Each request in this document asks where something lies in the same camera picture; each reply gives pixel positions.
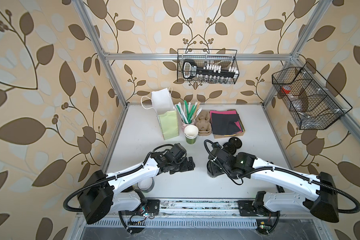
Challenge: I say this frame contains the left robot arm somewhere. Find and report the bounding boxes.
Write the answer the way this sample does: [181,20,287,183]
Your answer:
[63,144,196,225]

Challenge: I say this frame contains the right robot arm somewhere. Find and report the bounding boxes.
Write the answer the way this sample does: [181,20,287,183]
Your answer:
[206,143,360,223]

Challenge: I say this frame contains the black coffee lid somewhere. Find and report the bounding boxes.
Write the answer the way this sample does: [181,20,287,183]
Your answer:
[223,142,237,155]
[229,137,243,150]

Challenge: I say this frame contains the brown pulp cup carriers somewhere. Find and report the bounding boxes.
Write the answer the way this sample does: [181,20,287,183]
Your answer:
[196,110,212,136]

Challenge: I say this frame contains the stack of coloured napkins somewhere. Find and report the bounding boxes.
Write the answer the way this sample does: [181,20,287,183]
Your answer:
[210,110,245,135]

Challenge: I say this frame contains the cup of wrapped straws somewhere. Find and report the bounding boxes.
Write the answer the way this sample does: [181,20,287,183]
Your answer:
[174,100,202,125]

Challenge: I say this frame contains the green white paper bag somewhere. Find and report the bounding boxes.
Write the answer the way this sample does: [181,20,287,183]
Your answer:
[141,88,179,140]

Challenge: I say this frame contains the red capped plastic bottle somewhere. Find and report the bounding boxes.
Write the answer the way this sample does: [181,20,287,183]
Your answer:
[280,85,304,115]

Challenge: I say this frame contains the black tool in basket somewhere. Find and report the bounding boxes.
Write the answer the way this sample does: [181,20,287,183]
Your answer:
[181,59,240,79]

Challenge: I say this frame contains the grey duct tape roll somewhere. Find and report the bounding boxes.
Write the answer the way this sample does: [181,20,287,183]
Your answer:
[137,178,155,193]

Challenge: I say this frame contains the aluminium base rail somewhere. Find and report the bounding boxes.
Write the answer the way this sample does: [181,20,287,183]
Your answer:
[74,197,319,220]

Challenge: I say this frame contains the black wire basket right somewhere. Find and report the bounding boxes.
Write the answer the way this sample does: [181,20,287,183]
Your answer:
[272,62,353,130]

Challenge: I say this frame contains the black wire basket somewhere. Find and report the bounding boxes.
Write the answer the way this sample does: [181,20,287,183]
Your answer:
[272,62,353,130]
[177,48,240,85]

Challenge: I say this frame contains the black wire basket back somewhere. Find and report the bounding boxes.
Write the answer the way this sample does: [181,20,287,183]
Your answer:
[177,48,240,85]

